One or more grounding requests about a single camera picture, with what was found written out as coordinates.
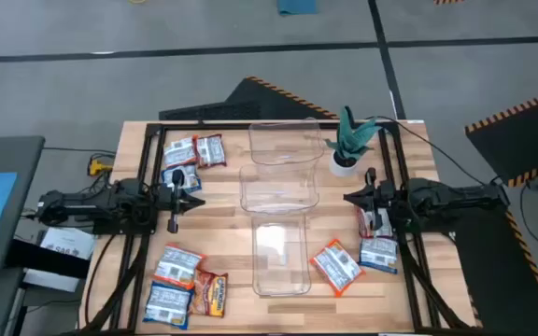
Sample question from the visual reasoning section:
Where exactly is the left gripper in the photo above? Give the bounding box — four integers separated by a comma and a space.
154, 170, 206, 233

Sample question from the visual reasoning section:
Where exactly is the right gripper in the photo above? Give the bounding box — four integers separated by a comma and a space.
343, 167, 396, 230

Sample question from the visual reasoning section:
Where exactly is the orange Maruchan ramen pack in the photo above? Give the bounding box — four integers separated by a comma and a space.
163, 136, 199, 168
309, 238, 367, 299
153, 243, 205, 290

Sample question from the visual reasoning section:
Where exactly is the yellow plug connector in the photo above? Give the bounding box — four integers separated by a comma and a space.
86, 158, 114, 177

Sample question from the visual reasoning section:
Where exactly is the blue floor mat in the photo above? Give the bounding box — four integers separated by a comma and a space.
276, 0, 319, 16

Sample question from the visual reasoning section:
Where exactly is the black aluminium table frame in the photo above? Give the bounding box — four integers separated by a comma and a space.
81, 119, 480, 336

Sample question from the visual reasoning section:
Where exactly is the blue Maruchan ramen pack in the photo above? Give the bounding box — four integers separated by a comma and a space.
142, 280, 194, 330
359, 236, 399, 275
161, 163, 203, 194

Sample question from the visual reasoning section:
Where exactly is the red Maruchan ramen pack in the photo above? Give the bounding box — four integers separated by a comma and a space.
356, 206, 395, 240
194, 133, 228, 169
189, 269, 230, 319

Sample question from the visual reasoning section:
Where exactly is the white printed paper sheet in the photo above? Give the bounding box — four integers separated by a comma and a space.
39, 226, 97, 260

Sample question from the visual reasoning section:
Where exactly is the teal artificial plant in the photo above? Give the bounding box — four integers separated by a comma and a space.
323, 105, 384, 162

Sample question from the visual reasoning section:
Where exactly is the clear plastic bin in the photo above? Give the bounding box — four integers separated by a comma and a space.
238, 162, 320, 216
248, 117, 325, 166
251, 212, 313, 298

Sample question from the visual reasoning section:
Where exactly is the white plant pot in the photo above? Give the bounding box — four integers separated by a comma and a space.
329, 149, 360, 178

